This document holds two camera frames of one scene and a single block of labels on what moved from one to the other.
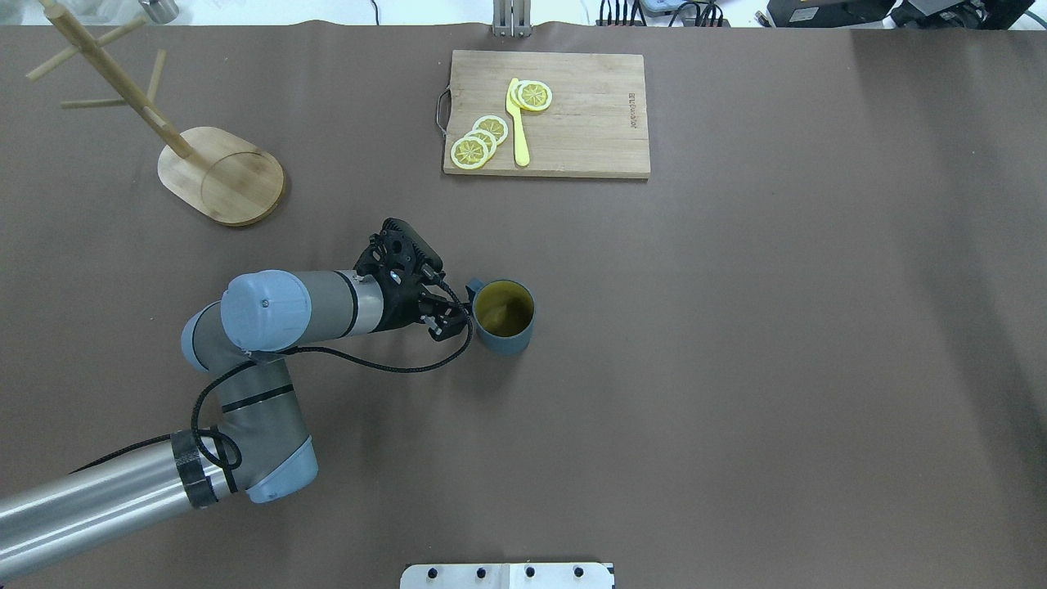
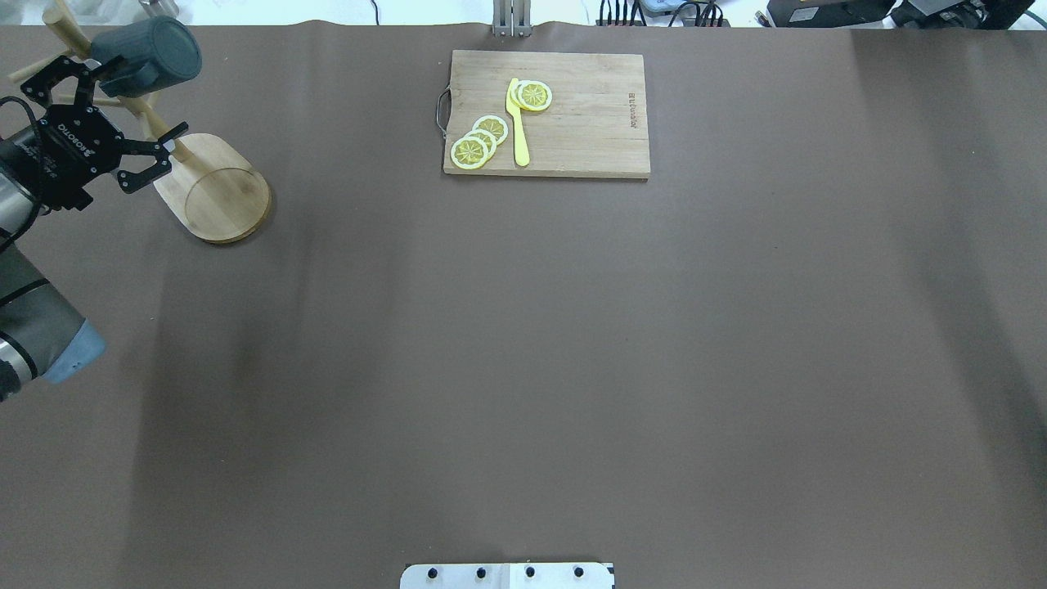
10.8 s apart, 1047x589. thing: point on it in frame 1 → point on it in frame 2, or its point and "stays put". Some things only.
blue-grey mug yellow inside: [504, 313] → [157, 51]
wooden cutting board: [595, 124] stays put
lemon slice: [493, 124] stays put
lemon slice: [531, 95] stays put
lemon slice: [469, 152] stays put
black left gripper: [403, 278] → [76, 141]
